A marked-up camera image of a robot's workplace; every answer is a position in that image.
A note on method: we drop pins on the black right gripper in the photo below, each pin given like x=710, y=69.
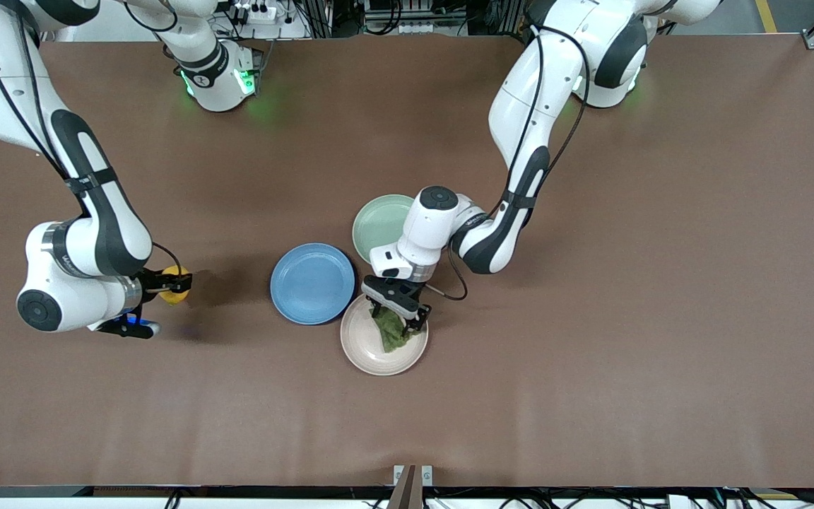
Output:
x=152, y=282

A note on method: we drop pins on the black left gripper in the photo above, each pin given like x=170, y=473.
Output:
x=422, y=317

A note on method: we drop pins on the yellow lemon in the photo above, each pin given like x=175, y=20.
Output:
x=175, y=298

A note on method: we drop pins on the green lettuce leaf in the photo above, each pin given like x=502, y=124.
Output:
x=393, y=336

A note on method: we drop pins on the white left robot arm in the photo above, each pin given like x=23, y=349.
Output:
x=541, y=92

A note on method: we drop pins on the beige plate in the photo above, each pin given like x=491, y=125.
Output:
x=372, y=353

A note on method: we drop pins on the blue plate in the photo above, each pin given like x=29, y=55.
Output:
x=311, y=283

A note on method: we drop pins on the pale green plate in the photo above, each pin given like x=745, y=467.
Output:
x=379, y=226

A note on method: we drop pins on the white power strip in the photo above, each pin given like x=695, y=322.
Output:
x=257, y=10

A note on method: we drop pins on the equipment rack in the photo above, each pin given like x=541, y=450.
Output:
x=410, y=14

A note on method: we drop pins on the silver metal bracket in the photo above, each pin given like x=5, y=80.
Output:
x=427, y=474

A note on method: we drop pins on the brown mounting post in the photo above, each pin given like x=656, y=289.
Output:
x=405, y=491

